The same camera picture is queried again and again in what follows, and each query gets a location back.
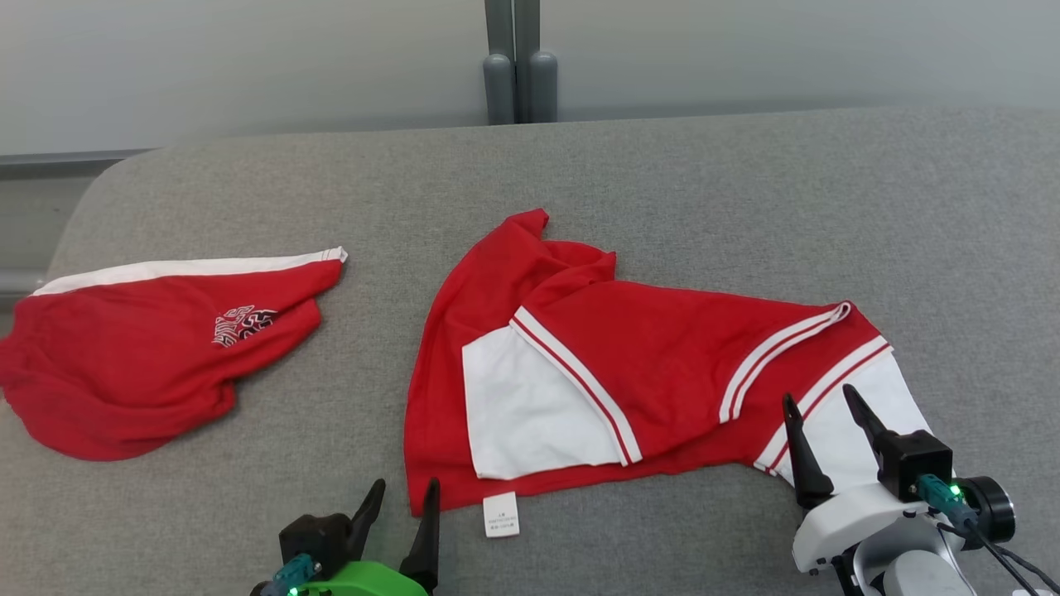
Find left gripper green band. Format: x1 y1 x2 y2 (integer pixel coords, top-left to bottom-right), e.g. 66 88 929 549
282 478 441 596

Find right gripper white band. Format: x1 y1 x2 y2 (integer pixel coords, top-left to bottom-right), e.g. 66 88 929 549
783 385 930 576

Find red and white shirt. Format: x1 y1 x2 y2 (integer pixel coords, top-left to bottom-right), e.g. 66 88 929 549
403 209 937 539

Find red shorts with white stripe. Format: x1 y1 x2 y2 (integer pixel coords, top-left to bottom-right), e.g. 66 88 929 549
0 246 349 462

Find light grey partition panel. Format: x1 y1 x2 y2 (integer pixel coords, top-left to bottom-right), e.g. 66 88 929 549
538 0 1060 125
0 0 491 158

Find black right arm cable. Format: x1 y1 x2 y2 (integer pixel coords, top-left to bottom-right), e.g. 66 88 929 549
936 517 1060 593

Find dark grey partition bottom rail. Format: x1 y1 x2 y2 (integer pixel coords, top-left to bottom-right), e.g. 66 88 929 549
0 149 154 180

